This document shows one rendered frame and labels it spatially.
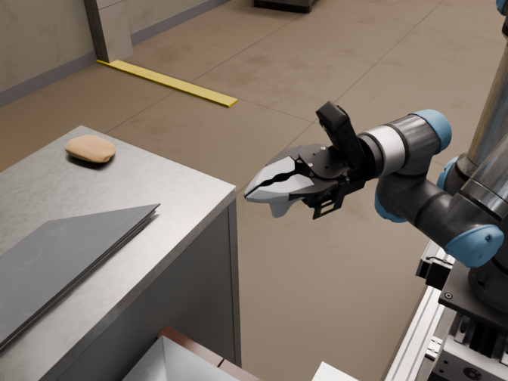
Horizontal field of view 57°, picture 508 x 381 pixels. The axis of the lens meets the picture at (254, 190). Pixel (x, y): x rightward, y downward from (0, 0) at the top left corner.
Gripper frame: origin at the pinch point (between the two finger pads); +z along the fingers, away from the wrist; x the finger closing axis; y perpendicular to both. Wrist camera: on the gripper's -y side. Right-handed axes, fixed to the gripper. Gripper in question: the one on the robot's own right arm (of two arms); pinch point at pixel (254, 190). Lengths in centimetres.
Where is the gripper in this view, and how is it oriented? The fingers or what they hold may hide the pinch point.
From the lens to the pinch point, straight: 61.3
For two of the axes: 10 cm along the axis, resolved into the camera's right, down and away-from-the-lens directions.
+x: -5.1, -6.5, 5.7
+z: -8.6, 3.3, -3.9
